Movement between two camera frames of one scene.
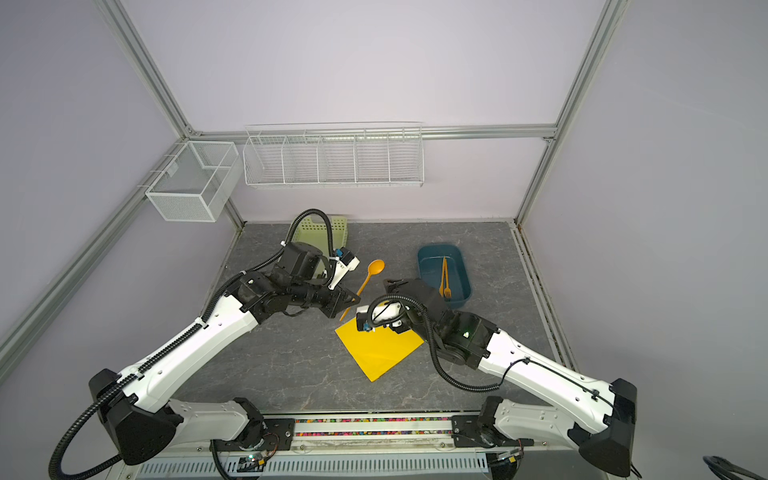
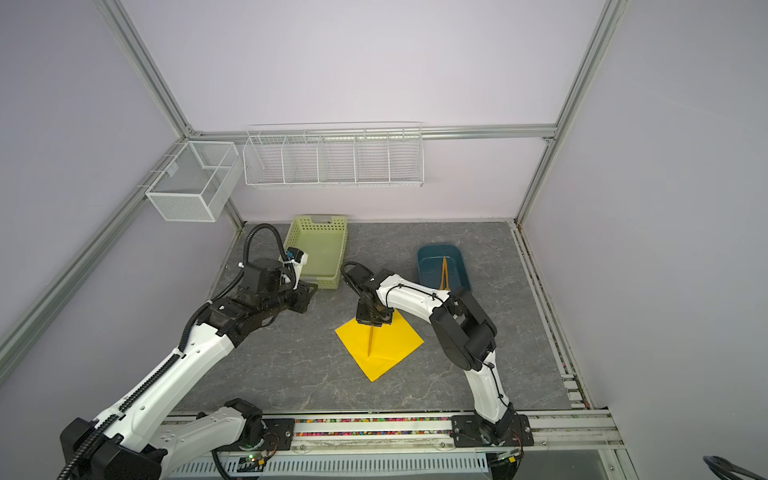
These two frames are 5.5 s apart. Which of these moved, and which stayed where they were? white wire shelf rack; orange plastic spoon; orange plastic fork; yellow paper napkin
Moved: orange plastic spoon
Stayed: yellow paper napkin; orange plastic fork; white wire shelf rack
